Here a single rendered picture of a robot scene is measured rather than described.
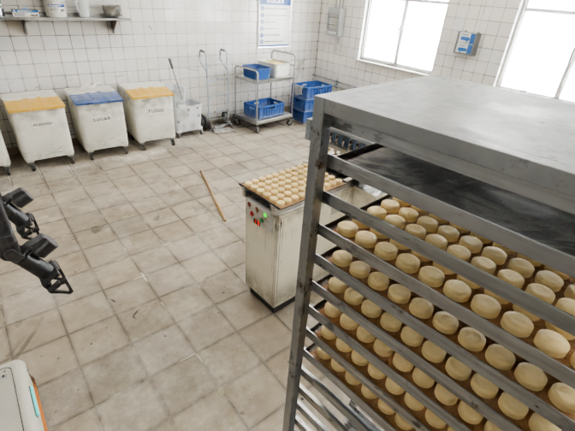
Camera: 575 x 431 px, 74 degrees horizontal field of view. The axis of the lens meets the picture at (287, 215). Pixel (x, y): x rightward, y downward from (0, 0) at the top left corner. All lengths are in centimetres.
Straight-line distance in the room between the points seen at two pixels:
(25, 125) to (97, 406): 341
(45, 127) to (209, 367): 352
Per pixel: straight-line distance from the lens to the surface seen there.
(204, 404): 239
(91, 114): 518
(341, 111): 76
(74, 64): 572
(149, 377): 255
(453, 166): 69
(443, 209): 72
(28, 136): 514
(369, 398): 118
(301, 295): 104
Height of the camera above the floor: 200
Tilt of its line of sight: 31 degrees down
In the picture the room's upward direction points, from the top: 4 degrees clockwise
